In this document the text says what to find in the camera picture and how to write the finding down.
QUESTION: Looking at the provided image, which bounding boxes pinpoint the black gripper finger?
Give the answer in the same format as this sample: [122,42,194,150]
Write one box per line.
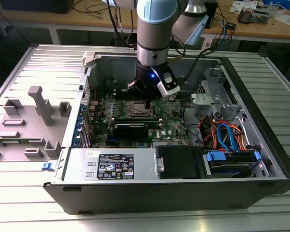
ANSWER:
[148,90,165,109]
[127,79,149,109]

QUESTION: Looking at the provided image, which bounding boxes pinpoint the silver CPU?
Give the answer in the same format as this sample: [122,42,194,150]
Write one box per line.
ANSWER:
[134,103,147,115]

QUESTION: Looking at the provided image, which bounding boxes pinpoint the metal socket cover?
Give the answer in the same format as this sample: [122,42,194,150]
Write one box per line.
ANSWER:
[127,100,155,119]

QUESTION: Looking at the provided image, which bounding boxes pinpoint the black expansion slot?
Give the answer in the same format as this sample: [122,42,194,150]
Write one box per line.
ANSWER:
[105,138,152,148]

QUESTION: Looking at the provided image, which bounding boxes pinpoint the green motherboard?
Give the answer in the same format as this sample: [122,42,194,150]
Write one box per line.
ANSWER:
[88,93,191,148]

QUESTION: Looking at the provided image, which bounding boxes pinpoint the black RAM stick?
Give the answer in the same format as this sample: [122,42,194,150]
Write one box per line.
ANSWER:
[113,116,160,124]

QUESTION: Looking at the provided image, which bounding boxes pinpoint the black graphics card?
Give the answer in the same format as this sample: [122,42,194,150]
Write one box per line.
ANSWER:
[113,123,150,139]

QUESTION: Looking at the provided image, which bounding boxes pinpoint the silver metal disk bay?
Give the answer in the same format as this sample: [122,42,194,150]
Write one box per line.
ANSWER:
[190,67,247,126]

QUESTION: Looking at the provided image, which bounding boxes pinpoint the hard disk in blue carrier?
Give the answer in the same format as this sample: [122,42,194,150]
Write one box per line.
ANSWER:
[202,149,261,179]

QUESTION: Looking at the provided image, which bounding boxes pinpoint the black upright box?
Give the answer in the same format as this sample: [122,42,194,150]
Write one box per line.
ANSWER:
[204,0,218,29]

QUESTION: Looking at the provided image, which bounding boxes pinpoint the silver power supply unit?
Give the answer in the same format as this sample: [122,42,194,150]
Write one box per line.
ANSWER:
[62,147,158,181]

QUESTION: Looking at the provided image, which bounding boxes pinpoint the black PC case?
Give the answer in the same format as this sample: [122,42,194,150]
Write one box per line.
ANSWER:
[43,52,290,216]

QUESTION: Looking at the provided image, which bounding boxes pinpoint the finned metal heatsink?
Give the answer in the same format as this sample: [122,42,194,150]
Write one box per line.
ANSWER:
[238,6,254,24]

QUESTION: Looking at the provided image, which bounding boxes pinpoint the wooden desk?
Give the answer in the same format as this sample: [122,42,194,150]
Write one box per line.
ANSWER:
[0,0,290,45]

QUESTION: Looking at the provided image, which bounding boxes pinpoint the grey parts rack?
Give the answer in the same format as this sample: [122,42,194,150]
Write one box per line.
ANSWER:
[0,86,72,162]

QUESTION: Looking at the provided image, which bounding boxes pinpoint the white printed carton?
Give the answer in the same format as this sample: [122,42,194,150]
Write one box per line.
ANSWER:
[231,0,259,13]

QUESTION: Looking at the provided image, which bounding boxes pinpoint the black computer box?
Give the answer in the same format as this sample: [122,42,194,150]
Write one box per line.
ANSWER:
[0,0,75,15]

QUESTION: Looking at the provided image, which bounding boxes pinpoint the grey electronic device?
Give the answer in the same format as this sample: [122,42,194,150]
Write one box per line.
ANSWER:
[252,8,273,24]

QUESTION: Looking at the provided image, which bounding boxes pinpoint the white paper sheets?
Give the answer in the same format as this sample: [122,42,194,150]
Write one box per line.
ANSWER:
[272,14,290,26]

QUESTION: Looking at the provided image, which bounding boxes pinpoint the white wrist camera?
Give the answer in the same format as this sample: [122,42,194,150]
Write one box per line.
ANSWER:
[156,67,181,99]

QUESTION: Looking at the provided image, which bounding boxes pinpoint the thin red wire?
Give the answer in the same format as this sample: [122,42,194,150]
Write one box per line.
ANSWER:
[83,88,98,103]

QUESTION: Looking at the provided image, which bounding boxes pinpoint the blue flat wire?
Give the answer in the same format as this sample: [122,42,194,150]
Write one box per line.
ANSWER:
[217,123,241,153]

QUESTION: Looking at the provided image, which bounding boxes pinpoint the orange wire bundle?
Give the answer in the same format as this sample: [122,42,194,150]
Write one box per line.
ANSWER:
[198,116,251,152]

